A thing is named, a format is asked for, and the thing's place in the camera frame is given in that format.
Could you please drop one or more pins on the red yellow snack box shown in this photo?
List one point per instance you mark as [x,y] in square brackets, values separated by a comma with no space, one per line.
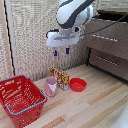
[60,78]

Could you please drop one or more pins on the dark wooden drawer cabinet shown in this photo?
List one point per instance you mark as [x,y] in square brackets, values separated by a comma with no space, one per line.
[110,43]

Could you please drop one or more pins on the beige woven folding screen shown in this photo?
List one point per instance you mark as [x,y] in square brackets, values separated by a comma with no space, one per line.
[33,40]

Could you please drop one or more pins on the pink plastic cup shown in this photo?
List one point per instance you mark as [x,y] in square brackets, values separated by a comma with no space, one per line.
[50,86]

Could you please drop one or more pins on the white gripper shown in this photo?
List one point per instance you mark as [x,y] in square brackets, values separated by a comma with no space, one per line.
[61,39]

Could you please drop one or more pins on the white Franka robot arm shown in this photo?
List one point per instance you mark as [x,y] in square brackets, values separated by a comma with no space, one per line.
[70,13]

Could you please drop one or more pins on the red plastic shopping basket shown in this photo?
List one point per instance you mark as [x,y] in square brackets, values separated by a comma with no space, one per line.
[20,100]

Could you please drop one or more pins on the red plastic bowl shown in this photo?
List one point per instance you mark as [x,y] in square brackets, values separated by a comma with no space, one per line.
[78,84]

